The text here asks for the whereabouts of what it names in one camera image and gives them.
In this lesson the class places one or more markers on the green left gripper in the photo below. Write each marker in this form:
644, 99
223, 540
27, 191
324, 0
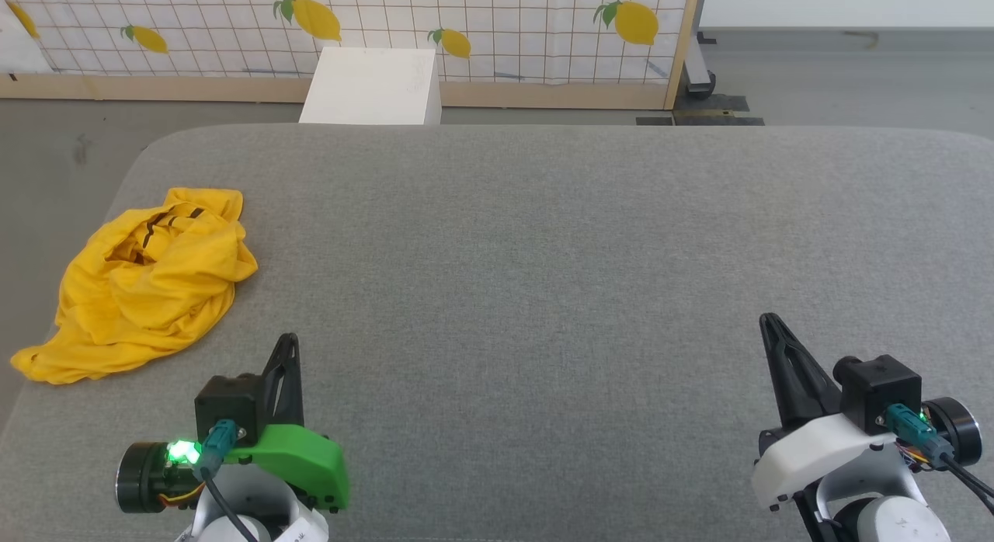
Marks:
311, 464

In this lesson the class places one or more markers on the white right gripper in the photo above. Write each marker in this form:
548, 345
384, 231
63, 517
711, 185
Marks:
823, 456

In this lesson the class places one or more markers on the yellow printed t-shirt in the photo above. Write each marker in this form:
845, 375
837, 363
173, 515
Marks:
147, 293

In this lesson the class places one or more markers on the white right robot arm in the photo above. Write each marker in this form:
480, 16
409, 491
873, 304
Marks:
885, 519

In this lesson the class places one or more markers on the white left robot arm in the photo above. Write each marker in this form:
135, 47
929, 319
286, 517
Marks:
256, 503

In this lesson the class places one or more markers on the white box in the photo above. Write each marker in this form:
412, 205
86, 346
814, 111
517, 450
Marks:
373, 84

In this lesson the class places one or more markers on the grey metal screen stand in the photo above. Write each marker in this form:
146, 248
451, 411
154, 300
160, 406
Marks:
696, 68

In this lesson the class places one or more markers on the lemon print partition screen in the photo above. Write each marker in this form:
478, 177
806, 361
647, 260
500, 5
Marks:
505, 60

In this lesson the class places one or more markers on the white foam board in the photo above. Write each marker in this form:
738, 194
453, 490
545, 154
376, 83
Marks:
19, 45

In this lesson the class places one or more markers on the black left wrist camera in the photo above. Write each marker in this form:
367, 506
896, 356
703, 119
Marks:
229, 402

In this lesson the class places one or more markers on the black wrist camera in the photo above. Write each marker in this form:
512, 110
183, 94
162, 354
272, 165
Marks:
881, 390
229, 402

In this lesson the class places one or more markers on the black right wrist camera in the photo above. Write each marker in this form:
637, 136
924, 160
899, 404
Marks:
881, 390

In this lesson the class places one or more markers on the black floor base plate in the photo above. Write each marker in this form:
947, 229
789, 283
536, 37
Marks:
710, 103

